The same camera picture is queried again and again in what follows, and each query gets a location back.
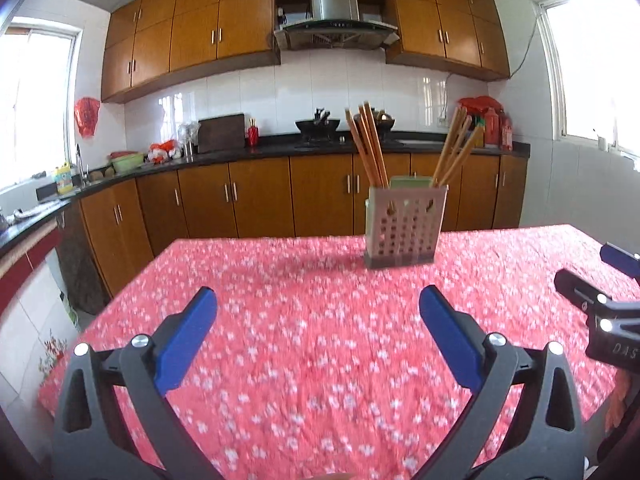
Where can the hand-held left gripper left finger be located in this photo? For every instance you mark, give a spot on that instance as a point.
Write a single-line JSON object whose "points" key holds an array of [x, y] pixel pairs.
{"points": [[185, 340]]}

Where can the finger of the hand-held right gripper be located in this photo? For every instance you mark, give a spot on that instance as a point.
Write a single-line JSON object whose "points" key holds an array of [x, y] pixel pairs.
{"points": [[622, 260], [580, 290]]}

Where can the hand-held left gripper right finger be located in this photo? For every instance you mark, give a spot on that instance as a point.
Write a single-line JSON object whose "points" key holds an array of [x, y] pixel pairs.
{"points": [[450, 340]]}

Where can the pale green chopstick holder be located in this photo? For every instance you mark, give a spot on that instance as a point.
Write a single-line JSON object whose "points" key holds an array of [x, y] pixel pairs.
{"points": [[405, 230]]}

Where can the wooden chopstick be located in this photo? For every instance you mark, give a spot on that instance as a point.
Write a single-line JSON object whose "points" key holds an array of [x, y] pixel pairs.
{"points": [[456, 141], [378, 141], [365, 146], [450, 139], [459, 147], [467, 152], [371, 141], [360, 146]]}

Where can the red floral tablecloth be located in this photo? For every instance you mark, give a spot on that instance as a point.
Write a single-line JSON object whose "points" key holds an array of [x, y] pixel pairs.
{"points": [[300, 320]]}

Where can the white and green bucket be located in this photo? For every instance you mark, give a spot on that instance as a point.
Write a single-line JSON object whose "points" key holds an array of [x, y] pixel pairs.
{"points": [[70, 312]]}

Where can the white cabinet with flower decal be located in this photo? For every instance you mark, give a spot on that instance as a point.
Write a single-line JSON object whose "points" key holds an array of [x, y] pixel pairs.
{"points": [[30, 340]]}

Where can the wooden base cabinets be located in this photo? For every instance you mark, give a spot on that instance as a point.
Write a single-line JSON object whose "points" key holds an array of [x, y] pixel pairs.
{"points": [[260, 200]]}

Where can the red front cabinet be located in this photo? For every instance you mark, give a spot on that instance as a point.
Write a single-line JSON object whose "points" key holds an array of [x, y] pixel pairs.
{"points": [[25, 270]]}

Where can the green plastic basin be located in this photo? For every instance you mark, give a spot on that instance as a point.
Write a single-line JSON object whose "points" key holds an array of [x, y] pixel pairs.
{"points": [[126, 162]]}

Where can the red and white bag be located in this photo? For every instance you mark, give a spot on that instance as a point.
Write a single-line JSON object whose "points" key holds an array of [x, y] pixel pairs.
{"points": [[164, 151]]}

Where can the yellow detergent bottle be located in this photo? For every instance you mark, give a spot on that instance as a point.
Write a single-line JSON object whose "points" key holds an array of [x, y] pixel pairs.
{"points": [[64, 180]]}

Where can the black kitchen countertop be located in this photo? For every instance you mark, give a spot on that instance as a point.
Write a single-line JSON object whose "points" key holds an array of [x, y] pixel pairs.
{"points": [[260, 152]]}

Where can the steel sink faucet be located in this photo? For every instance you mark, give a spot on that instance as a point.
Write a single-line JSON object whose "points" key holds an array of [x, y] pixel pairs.
{"points": [[80, 165]]}

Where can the dark wooden cutting board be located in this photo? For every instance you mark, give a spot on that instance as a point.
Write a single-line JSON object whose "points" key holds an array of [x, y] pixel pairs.
{"points": [[221, 132]]}

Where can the red utensil holder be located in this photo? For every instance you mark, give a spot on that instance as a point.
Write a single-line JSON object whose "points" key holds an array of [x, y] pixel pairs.
{"points": [[253, 135]]}

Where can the dark pot with lid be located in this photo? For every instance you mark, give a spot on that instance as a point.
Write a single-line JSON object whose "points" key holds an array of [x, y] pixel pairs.
{"points": [[388, 121]]}

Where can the black gas stove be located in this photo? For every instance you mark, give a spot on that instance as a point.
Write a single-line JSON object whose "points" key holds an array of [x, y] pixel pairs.
{"points": [[320, 144]]}

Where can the hanging red plastic bag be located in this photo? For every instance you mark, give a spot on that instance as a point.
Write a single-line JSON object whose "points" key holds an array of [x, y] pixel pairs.
{"points": [[87, 116]]}

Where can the black wok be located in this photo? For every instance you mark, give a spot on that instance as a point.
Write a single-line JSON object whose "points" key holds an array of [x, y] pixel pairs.
{"points": [[317, 127]]}

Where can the window above sink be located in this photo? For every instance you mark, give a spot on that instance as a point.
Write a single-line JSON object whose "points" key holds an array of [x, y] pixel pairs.
{"points": [[37, 105]]}

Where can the steel range hood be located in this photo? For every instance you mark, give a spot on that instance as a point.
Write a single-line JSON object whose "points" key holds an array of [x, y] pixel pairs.
{"points": [[332, 10]]}

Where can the window with white frame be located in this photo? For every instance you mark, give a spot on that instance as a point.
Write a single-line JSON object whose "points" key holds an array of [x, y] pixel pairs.
{"points": [[595, 70]]}

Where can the wooden wall cabinets beside window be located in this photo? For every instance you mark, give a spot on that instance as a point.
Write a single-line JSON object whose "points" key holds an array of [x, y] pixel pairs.
{"points": [[440, 25]]}

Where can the long wooden wall cabinets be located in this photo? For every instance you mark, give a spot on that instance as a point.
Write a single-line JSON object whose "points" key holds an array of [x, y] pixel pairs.
{"points": [[200, 30]]}

